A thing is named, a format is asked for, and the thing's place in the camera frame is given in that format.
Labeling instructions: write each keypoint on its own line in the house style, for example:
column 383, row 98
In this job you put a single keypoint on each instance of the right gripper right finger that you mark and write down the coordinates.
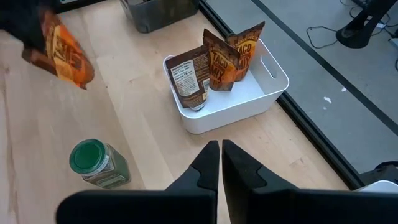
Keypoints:
column 242, row 174

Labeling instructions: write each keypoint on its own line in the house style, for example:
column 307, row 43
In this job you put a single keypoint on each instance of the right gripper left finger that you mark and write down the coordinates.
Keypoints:
column 202, row 168

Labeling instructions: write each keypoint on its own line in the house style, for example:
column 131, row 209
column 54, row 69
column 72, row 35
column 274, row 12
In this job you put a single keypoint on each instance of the black floor stand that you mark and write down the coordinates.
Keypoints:
column 357, row 34

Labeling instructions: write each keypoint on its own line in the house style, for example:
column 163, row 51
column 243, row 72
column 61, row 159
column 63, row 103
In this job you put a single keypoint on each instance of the grey plastic bin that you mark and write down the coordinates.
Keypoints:
column 161, row 15

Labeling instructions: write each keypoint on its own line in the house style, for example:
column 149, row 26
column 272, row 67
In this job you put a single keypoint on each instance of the green-lid oregano jar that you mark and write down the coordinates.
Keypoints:
column 96, row 165

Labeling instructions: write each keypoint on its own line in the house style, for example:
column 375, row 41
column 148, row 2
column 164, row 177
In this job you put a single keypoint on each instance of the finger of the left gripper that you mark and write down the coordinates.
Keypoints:
column 21, row 25

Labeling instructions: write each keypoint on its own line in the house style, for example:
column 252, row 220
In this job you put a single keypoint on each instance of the orange taco seasoning packet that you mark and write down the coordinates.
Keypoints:
column 248, row 49
column 65, row 56
column 222, row 67
column 189, row 77

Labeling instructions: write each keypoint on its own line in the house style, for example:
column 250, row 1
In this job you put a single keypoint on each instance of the black aluminium table frame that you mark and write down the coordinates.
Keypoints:
column 313, row 130

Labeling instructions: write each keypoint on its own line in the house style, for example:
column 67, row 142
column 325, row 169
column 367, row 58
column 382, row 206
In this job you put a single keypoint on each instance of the white plastic bin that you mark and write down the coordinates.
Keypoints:
column 236, row 102
column 382, row 186

